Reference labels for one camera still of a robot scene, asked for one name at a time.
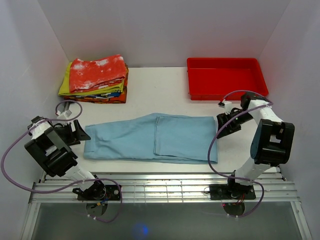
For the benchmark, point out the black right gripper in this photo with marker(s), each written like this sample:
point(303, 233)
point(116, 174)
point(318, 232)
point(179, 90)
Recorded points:
point(229, 129)

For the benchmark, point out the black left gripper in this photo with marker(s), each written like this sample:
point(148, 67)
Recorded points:
point(80, 134)

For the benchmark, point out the light blue trousers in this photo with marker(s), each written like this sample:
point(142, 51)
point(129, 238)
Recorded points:
point(157, 137)

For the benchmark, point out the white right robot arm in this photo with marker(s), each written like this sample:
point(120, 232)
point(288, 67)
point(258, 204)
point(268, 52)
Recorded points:
point(271, 145)

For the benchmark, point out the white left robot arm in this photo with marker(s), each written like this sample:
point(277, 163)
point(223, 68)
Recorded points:
point(50, 146)

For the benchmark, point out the orange patterned folded trousers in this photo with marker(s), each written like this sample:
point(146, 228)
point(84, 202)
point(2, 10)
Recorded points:
point(119, 97)

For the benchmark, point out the yellow green folded trousers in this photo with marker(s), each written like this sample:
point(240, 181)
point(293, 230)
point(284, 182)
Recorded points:
point(109, 88)

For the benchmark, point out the red white tie-dye trousers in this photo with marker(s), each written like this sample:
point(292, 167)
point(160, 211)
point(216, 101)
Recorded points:
point(87, 76)

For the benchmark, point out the red plastic tray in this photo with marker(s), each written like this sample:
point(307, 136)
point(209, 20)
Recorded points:
point(210, 79)

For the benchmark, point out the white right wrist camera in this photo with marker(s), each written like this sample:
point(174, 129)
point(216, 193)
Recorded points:
point(226, 105)

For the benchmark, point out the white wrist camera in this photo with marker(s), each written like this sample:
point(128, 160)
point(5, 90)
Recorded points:
point(65, 115)
point(226, 105)

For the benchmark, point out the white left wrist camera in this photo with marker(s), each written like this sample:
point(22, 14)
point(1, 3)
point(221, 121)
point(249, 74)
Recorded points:
point(65, 115)

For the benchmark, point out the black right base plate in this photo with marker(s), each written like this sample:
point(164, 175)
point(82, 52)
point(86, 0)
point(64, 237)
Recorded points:
point(228, 192)

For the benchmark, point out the aluminium rail frame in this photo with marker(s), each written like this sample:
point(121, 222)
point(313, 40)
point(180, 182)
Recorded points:
point(168, 206)

